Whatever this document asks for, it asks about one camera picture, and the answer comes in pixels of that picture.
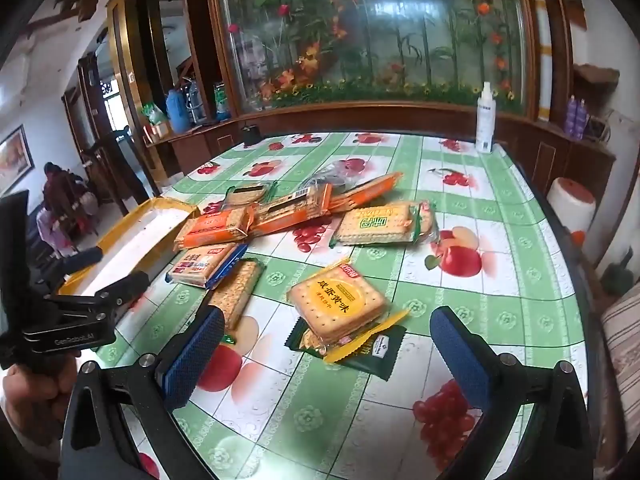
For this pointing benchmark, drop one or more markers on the clear packet dark snack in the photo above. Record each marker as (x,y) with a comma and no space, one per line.
(342,175)

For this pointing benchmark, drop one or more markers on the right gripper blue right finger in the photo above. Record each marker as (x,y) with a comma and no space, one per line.
(470,360)

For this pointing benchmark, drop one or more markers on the blue water jug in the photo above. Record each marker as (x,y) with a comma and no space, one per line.
(178,114)

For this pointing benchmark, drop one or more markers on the round cracker pack black label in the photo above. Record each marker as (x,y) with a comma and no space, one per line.
(250,194)

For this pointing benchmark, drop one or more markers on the green label square cracker pack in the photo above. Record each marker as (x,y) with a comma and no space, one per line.
(387,224)

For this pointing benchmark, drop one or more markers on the small black cup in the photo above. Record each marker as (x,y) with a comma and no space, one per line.
(250,135)

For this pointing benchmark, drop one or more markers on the orange cracker pack barcode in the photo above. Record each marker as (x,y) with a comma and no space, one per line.
(290,210)

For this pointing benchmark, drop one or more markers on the wooden low cabinet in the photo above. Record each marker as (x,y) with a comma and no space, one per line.
(183,153)

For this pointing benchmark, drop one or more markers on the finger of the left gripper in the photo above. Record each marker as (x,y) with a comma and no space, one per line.
(56,270)
(113,297)

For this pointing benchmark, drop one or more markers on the green fruit pattern tablecloth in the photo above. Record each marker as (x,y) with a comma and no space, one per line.
(267,412)

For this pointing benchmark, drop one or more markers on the purple bottles pair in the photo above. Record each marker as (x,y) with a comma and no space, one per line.
(576,118)

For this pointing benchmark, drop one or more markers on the blue edged soda cracker pack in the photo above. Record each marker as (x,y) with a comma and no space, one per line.
(206,266)

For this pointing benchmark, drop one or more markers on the yellow cardboard tray box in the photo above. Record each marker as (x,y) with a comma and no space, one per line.
(141,241)

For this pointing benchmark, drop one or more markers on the dark wooden chair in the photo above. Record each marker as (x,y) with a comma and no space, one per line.
(107,156)

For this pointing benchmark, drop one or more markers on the round cracker pack green ends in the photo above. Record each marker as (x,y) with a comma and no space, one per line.
(429,230)

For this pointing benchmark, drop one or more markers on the seated person dark red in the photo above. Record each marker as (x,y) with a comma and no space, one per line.
(67,204)

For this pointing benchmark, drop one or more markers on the green long cracker pack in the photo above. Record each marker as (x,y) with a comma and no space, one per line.
(233,292)

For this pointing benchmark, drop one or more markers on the framed wall painting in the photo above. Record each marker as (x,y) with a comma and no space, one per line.
(15,160)

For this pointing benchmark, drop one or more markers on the yellow square cracker pack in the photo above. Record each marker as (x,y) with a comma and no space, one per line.
(342,310)

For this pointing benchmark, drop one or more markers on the person's left hand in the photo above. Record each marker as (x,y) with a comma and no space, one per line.
(36,403)

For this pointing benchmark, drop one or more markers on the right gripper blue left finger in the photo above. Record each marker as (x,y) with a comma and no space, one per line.
(186,356)

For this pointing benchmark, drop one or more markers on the dark green snack packet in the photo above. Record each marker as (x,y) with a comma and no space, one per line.
(376,357)

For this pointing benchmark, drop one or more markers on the slim orange cracker pack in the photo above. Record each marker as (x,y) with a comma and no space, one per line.
(363,193)

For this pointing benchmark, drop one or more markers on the floral glass partition screen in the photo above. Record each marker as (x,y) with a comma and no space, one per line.
(297,52)

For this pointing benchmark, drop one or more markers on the white spray bottle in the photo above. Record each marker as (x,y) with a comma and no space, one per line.
(485,119)

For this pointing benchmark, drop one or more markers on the green white bag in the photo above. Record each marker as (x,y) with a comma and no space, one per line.
(153,114)

